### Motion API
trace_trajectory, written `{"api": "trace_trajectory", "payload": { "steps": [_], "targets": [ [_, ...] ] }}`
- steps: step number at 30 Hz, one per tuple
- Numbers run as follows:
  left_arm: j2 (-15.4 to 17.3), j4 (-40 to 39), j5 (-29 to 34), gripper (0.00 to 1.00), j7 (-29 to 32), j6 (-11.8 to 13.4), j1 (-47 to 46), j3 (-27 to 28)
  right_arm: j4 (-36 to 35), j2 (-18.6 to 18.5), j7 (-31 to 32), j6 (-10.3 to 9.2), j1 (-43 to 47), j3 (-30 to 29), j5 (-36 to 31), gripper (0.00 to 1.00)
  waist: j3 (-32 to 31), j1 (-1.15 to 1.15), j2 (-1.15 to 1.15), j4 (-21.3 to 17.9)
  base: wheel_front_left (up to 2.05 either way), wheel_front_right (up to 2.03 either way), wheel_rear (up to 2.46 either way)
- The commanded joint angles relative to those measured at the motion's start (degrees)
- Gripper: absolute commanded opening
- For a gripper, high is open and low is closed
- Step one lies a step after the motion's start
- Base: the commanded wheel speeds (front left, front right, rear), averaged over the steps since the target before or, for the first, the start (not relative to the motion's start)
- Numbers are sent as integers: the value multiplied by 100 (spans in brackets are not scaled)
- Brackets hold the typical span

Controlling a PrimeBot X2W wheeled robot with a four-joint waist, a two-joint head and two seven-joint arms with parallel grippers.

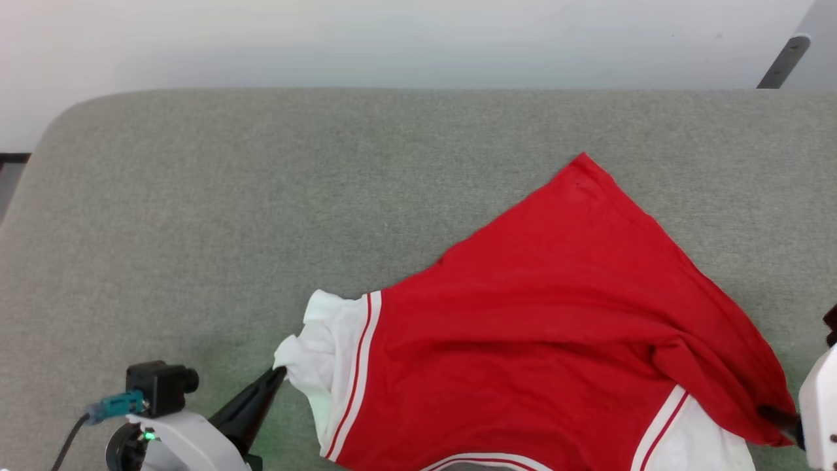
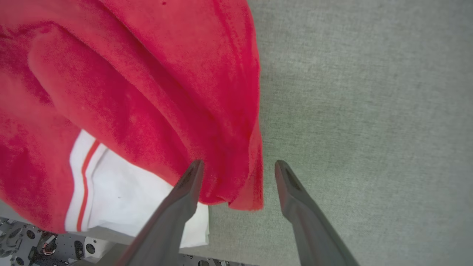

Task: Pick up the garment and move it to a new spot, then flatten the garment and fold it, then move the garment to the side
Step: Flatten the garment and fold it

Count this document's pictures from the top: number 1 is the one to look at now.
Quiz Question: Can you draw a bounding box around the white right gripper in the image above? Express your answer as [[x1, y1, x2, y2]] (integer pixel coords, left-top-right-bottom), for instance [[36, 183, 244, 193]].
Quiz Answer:
[[759, 343, 837, 471]]

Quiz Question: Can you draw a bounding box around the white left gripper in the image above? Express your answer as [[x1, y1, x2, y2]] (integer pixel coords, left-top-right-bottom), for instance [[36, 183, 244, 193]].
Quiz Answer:
[[128, 366, 288, 471]]

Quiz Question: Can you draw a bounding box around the red and white garment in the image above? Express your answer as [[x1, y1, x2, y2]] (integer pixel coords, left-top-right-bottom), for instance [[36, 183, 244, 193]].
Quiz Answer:
[[273, 152, 800, 471]]

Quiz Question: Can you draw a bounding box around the grey metal bar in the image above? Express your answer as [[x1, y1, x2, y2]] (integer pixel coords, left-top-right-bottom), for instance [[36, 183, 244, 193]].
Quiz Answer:
[[757, 36, 811, 90]]

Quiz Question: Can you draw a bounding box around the teal left camera connector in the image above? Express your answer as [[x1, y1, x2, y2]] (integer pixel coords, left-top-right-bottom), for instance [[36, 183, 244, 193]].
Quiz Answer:
[[84, 391, 146, 426]]

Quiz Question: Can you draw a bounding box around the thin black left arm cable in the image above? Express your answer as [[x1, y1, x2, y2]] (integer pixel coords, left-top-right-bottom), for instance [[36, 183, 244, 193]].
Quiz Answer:
[[51, 413, 90, 471]]

